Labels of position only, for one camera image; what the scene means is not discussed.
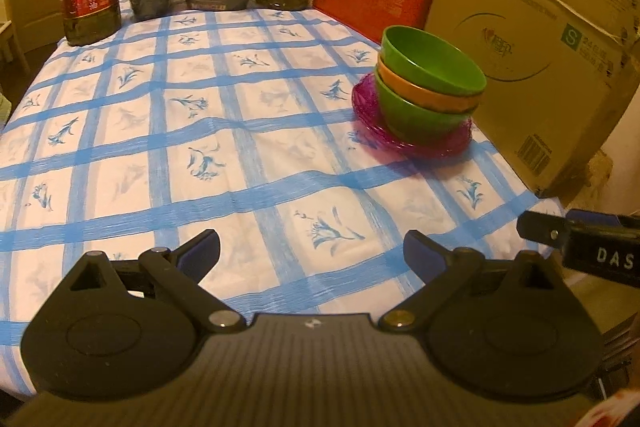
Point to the green plastic bowl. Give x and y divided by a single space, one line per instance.
420 124
430 62

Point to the dark meal tub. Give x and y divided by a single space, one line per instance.
150 2

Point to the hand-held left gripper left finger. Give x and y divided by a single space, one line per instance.
197 254

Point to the white wooden chair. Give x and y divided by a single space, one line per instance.
12 47

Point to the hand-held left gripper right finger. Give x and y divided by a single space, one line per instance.
425 254

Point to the orange plastic bowl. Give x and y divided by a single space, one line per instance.
420 94

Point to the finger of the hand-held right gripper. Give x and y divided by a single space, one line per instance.
542 228
597 217

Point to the blue checked tablecloth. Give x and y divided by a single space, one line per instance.
175 147

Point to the large brown cardboard box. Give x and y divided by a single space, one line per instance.
530 32

